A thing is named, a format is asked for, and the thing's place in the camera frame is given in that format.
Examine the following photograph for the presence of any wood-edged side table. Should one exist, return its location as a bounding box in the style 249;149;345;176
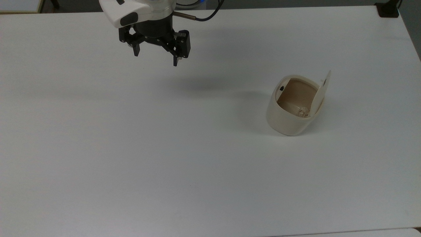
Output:
0;0;45;14

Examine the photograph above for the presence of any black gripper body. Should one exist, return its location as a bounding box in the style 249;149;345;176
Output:
135;16;175;45

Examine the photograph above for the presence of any black table clamp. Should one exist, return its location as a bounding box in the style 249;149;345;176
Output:
374;0;402;18

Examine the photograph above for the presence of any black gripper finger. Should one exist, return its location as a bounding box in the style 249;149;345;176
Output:
118;25;145;57
161;30;191;67

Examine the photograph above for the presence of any cream trash bin lid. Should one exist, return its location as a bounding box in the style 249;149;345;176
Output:
310;69;332;115

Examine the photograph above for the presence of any cream trash bin body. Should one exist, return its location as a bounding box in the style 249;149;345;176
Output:
266;74;326;136

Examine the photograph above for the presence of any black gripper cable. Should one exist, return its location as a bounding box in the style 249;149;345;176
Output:
173;0;225;22

